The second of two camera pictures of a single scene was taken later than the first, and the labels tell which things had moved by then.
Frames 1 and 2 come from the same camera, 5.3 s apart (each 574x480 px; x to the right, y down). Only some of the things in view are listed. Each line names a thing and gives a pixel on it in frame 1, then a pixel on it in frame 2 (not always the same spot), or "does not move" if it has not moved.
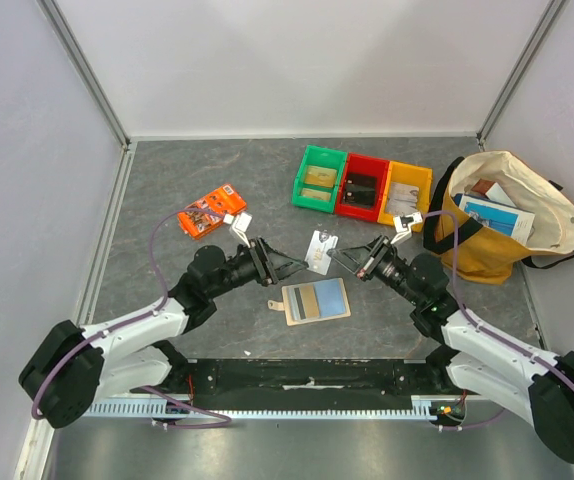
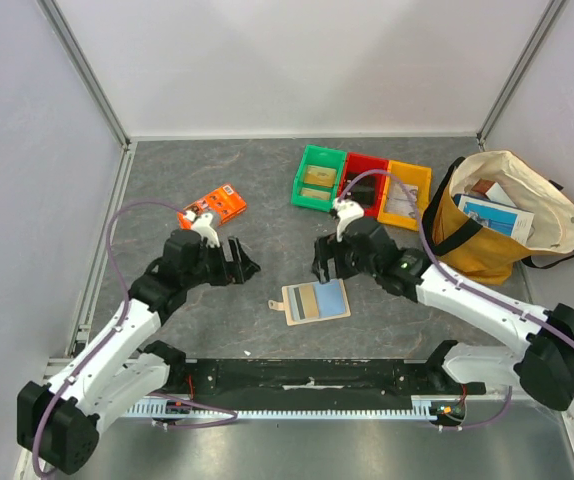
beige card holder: (313, 301) does not move
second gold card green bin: (316, 194) does not move
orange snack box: (225, 200) does not move
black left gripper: (272, 265) to (245, 267)
